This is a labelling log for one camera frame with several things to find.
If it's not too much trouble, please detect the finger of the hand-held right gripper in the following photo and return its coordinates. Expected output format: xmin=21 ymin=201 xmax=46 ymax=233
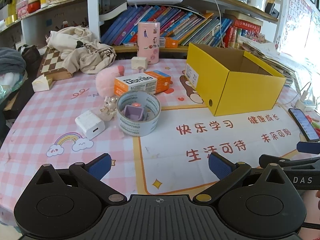
xmin=296 ymin=141 xmax=320 ymax=153
xmin=259 ymin=154 xmax=320 ymax=169

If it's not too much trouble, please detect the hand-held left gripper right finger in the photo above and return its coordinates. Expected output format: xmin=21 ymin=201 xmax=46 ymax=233
xmin=192 ymin=152 xmax=292 ymax=203

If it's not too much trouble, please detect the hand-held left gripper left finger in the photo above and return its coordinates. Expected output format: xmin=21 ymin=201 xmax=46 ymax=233
xmin=32 ymin=153 xmax=128 ymax=205

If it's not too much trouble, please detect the white charger plug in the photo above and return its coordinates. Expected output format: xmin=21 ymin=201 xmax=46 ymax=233
xmin=75 ymin=110 xmax=106 ymax=140

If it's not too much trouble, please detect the grey adhesive tape roll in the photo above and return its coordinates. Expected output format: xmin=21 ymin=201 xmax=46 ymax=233
xmin=116 ymin=90 xmax=161 ymax=137

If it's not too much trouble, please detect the small purple plastic item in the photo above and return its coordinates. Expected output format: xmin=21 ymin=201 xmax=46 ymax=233
xmin=124 ymin=102 xmax=148 ymax=122

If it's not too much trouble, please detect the yellow cardboard box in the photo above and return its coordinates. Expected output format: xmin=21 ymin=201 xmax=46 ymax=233
xmin=186 ymin=42 xmax=287 ymax=117

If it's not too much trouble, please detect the pink plush toy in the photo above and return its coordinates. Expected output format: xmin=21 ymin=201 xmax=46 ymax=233
xmin=95 ymin=65 xmax=125 ymax=98

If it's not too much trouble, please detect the orange white toothpaste box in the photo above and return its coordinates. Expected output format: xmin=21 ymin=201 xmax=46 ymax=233
xmin=114 ymin=70 xmax=172 ymax=95

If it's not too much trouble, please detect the pink checked desktop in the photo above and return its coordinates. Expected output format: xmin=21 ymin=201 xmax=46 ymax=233
xmin=0 ymin=55 xmax=320 ymax=228

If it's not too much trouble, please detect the black smartphone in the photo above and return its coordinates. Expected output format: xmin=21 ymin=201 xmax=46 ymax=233
xmin=288 ymin=108 xmax=320 ymax=142

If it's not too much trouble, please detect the stack of papers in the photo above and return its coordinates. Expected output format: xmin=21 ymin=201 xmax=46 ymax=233
xmin=241 ymin=41 xmax=297 ymax=87

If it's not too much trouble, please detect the cream wedge block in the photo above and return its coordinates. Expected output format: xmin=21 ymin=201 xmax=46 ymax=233
xmin=32 ymin=76 xmax=53 ymax=92

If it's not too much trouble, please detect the small cream cube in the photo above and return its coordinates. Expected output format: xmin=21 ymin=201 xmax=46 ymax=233
xmin=131 ymin=56 xmax=148 ymax=69

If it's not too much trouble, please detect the wooden chessboard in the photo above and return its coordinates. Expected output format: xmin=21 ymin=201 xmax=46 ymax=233
xmin=37 ymin=47 xmax=74 ymax=80

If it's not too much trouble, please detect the beige cloth bag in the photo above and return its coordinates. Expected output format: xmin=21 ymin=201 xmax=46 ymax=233
xmin=46 ymin=26 xmax=117 ymax=74

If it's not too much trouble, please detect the black bag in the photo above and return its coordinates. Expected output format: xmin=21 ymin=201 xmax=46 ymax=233
xmin=21 ymin=45 xmax=42 ymax=64

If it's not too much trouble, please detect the pink sticker canister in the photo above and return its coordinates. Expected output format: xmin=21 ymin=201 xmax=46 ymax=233
xmin=137 ymin=21 xmax=160 ymax=65

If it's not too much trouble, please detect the small orange box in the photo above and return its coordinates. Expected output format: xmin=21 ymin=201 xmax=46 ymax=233
xmin=160 ymin=37 xmax=179 ymax=48

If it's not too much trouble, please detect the grey blanket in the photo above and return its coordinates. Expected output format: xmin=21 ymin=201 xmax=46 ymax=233
xmin=0 ymin=47 xmax=27 ymax=74

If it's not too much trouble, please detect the small black device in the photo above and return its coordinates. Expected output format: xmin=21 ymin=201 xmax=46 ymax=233
xmin=265 ymin=2 xmax=279 ymax=15

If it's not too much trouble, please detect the row of colourful books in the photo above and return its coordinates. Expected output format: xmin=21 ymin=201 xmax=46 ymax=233
xmin=100 ymin=5 xmax=263 ymax=48

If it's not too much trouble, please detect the wooden bookshelf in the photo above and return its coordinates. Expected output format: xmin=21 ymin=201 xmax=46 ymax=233
xmin=0 ymin=0 xmax=280 ymax=53

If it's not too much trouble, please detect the red jar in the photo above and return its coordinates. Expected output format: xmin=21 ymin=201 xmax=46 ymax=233
xmin=27 ymin=1 xmax=41 ymax=13

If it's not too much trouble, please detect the white lamp bar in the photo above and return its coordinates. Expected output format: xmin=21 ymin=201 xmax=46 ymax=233
xmin=126 ymin=0 xmax=183 ymax=5

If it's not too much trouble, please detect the wall poster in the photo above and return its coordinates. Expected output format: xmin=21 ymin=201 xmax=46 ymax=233
xmin=279 ymin=0 xmax=313 ymax=53

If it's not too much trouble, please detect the white cable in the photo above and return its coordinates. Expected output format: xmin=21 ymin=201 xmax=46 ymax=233
xmin=197 ymin=0 xmax=223 ymax=46

